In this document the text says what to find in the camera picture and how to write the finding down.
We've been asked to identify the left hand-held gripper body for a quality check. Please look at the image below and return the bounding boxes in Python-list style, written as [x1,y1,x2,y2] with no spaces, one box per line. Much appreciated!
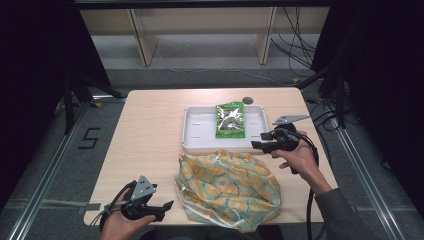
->
[120,175,158,221]

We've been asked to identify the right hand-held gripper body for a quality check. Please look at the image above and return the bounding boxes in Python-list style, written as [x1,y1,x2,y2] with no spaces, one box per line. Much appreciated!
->
[266,114,312,154]

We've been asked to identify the green snack packet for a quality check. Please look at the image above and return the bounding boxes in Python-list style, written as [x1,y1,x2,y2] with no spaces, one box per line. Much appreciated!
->
[214,100,247,140]

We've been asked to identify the fruit-print fabric bag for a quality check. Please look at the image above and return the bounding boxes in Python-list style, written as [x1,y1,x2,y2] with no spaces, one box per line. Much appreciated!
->
[174,149,283,234]

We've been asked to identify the white plastic tray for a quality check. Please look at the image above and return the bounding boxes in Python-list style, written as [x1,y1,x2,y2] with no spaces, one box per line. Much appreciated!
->
[181,105,270,155]

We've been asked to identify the person's right hand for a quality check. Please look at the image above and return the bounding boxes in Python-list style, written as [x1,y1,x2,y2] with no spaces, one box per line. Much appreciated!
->
[271,129,324,196]

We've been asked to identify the person's left hand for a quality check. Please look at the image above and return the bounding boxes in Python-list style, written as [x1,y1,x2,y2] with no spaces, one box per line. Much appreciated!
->
[99,188,157,240]

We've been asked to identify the black metal stand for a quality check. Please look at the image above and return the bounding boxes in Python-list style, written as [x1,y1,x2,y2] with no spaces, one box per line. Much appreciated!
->
[62,70,125,135]
[295,61,348,130]

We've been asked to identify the black curtain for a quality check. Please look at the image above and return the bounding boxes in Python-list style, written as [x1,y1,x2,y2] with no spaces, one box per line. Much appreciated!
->
[0,0,112,204]
[311,0,424,214]

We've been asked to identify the light wooden shelf unit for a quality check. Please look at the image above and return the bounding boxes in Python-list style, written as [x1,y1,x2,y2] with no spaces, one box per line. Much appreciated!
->
[79,5,331,67]

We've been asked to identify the grey and black gripper cables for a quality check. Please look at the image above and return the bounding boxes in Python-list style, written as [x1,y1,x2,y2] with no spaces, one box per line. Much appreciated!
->
[89,180,138,231]

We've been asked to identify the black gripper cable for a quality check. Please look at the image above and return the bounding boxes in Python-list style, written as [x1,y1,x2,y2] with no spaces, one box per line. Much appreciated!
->
[286,128,321,240]

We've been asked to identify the aluminium floor rail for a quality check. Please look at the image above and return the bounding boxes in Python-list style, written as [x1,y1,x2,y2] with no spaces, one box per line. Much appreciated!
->
[5,95,128,240]
[333,124,409,240]

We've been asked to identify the bundle of black cables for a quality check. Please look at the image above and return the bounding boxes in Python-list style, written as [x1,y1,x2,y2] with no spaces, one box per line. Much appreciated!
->
[270,5,318,78]

